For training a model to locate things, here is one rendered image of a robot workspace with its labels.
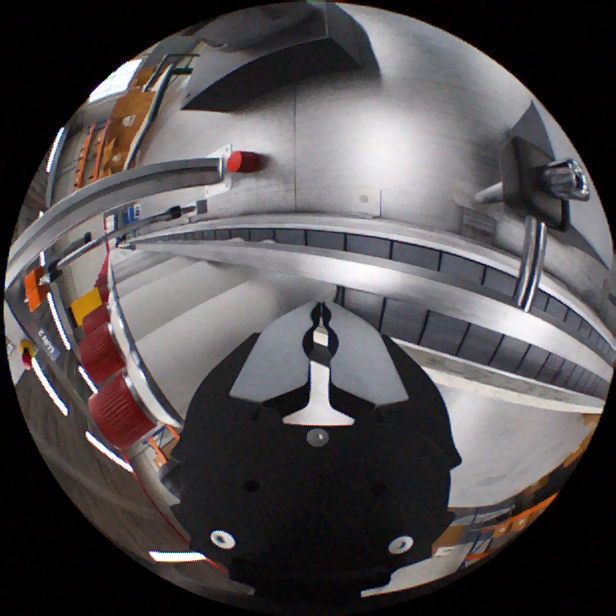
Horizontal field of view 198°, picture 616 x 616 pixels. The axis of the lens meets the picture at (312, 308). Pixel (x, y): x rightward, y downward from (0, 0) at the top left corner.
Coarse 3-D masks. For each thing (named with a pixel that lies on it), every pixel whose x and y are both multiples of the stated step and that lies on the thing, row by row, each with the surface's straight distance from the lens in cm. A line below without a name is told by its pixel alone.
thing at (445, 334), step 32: (384, 256) 16; (416, 256) 16; (448, 256) 16; (512, 288) 18; (384, 320) 18; (416, 320) 17; (448, 320) 17; (576, 320) 24; (448, 352) 19; (480, 352) 19; (512, 352) 21; (544, 352) 23; (608, 352) 39; (576, 384) 33; (608, 384) 52
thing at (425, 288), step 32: (192, 256) 18; (224, 256) 14; (256, 256) 11; (288, 256) 10; (320, 256) 9; (352, 256) 9; (352, 288) 8; (384, 288) 8; (416, 288) 8; (448, 288) 8; (480, 288) 8; (480, 320) 8; (512, 320) 9; (544, 320) 10; (576, 352) 13
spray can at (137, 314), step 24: (264, 240) 21; (192, 264) 17; (216, 264) 16; (144, 288) 15; (168, 288) 14; (192, 288) 14; (216, 288) 15; (120, 312) 14; (144, 312) 13; (168, 312) 14; (96, 336) 15; (120, 336) 14; (96, 360) 15; (120, 360) 15
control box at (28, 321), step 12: (12, 288) 43; (24, 288) 48; (12, 300) 42; (24, 300) 47; (12, 312) 42; (24, 312) 46; (36, 312) 52; (12, 324) 43; (24, 324) 44; (36, 324) 50; (12, 336) 46; (24, 336) 45; (36, 336) 48; (36, 348) 47; (12, 360) 51; (12, 372) 55
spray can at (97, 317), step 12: (228, 240) 24; (240, 240) 24; (168, 264) 20; (180, 264) 20; (132, 276) 20; (144, 276) 19; (156, 276) 19; (120, 288) 19; (132, 288) 19; (96, 312) 20; (108, 312) 19; (84, 324) 20; (96, 324) 19
